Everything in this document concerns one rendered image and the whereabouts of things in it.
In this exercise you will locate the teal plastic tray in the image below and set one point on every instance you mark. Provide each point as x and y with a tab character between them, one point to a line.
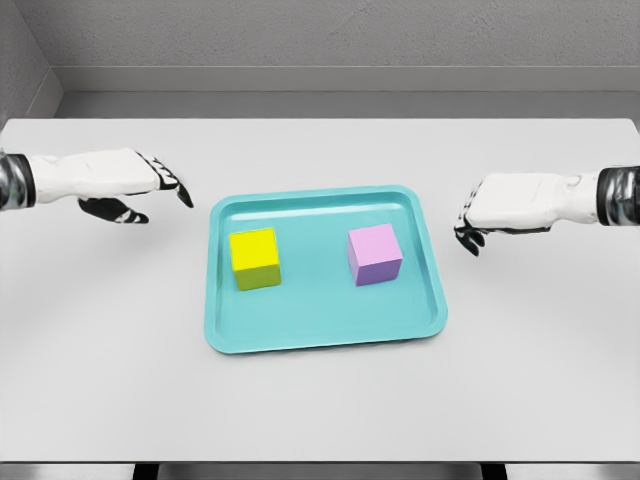
325	300

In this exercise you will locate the pink cube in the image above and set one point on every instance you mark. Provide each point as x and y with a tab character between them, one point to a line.
375	252

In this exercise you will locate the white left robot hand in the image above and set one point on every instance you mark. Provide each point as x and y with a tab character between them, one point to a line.
115	175

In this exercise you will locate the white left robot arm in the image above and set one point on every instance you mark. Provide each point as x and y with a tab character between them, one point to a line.
35	177

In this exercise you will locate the yellow cube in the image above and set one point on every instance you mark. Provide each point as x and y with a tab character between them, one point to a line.
254	255

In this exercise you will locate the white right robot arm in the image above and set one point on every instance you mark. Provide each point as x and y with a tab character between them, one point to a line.
607	196

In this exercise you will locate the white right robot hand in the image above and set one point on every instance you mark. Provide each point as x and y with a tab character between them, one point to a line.
515	200

